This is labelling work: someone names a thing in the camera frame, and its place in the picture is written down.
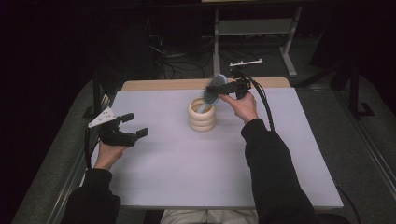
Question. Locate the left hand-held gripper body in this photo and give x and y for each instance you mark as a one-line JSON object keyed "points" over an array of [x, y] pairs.
{"points": [[116, 137]]}

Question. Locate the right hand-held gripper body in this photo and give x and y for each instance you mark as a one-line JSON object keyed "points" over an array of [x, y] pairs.
{"points": [[242, 85]]}

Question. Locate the light blue hairbrush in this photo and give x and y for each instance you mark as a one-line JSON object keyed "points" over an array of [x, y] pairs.
{"points": [[214, 85]]}

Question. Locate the cream ringed holder cup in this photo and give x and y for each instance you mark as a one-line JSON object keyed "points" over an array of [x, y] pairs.
{"points": [[201, 121]]}

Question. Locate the person's left hand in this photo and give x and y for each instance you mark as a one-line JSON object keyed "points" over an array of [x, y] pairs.
{"points": [[109, 155]]}

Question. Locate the person's right hand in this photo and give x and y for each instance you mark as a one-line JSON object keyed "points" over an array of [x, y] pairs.
{"points": [[244, 107]]}

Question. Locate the black metal stand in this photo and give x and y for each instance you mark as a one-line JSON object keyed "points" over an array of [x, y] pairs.
{"points": [[97, 93], [354, 93]]}

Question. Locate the pale lilac table cover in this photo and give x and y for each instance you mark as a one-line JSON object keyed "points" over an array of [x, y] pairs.
{"points": [[186, 174]]}

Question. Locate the person's legs light trousers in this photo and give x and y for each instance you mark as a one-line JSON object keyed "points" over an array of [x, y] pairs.
{"points": [[211, 217]]}

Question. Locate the grey metal stand frame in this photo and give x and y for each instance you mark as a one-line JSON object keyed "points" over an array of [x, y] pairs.
{"points": [[253, 26]]}

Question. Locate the metal floor rail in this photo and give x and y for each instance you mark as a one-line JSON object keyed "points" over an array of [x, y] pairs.
{"points": [[63, 193], [373, 155]]}

